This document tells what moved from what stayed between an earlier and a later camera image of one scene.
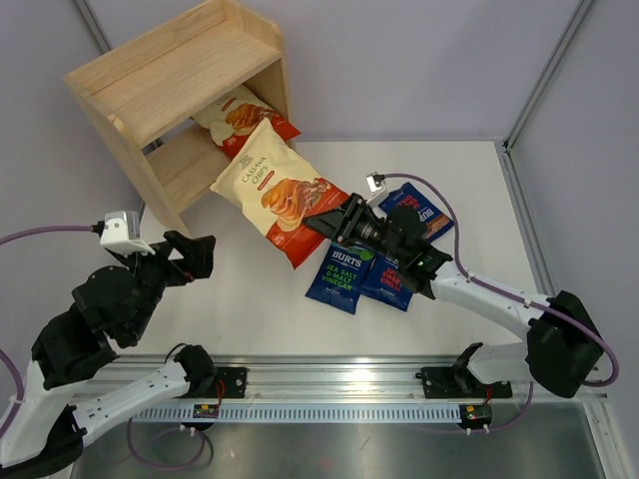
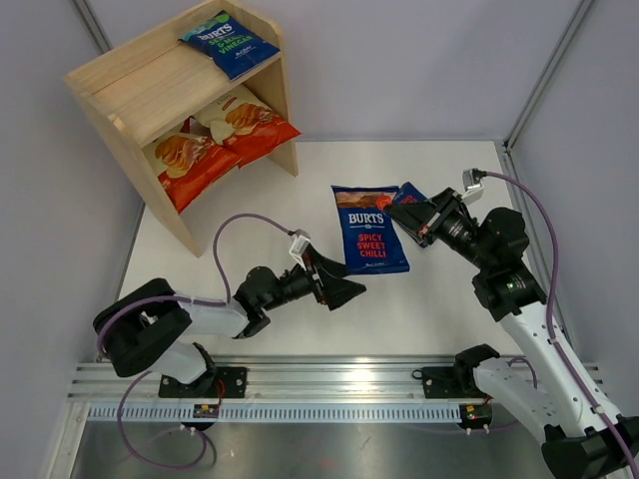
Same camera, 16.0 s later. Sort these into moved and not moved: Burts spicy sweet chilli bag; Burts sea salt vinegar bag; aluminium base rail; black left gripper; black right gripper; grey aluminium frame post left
Moved: black right gripper; Burts sea salt vinegar bag; Burts spicy sweet chilli bag; black left gripper
Not moved: grey aluminium frame post left; aluminium base rail
